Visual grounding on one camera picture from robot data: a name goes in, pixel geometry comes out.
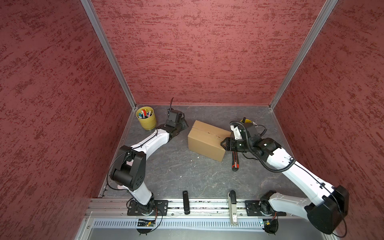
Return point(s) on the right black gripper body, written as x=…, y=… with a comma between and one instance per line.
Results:
x=238, y=145

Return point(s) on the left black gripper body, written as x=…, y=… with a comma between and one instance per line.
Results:
x=183, y=126

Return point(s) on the red black utility knife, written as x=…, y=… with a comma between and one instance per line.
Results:
x=235, y=161

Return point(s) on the brown cardboard express box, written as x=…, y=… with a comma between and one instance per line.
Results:
x=205, y=139

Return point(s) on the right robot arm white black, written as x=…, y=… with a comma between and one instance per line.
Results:
x=324, y=205

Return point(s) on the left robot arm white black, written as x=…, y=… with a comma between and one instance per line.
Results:
x=129, y=169

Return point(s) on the yellow pen cup right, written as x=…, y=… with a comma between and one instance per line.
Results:
x=245, y=120

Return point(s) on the yellow pen cup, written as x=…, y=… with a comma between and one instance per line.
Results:
x=147, y=118
x=245, y=120

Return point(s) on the yellow pen cup left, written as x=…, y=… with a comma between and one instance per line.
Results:
x=147, y=118

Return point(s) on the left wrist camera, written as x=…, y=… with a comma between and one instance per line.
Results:
x=174, y=114

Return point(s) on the grey black clamp handle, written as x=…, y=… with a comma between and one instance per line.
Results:
x=232, y=203

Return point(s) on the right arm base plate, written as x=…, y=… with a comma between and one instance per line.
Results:
x=254, y=209

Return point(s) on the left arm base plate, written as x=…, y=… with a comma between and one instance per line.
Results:
x=154, y=207

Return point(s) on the aluminium frame rail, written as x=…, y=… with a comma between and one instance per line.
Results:
x=200, y=208

